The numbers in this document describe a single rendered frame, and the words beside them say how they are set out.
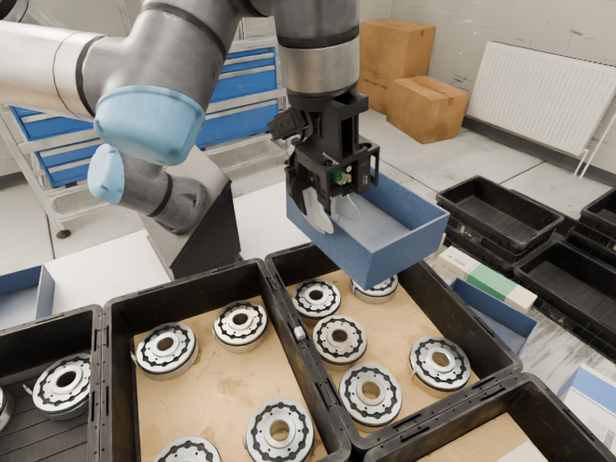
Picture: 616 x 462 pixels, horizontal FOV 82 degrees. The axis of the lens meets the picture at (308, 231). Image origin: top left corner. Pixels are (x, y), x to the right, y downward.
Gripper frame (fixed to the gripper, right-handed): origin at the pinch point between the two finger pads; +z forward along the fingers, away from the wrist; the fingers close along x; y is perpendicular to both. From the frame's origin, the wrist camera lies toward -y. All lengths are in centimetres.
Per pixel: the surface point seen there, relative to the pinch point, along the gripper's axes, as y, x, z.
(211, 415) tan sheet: 2.2, -26.1, 26.6
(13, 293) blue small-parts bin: -62, -60, 35
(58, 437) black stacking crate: -8, -47, 24
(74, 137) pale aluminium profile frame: -191, -39, 50
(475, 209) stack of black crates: -36, 102, 76
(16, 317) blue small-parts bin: -53, -60, 36
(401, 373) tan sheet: 13.7, 5.1, 30.2
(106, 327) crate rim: -16.0, -34.6, 15.6
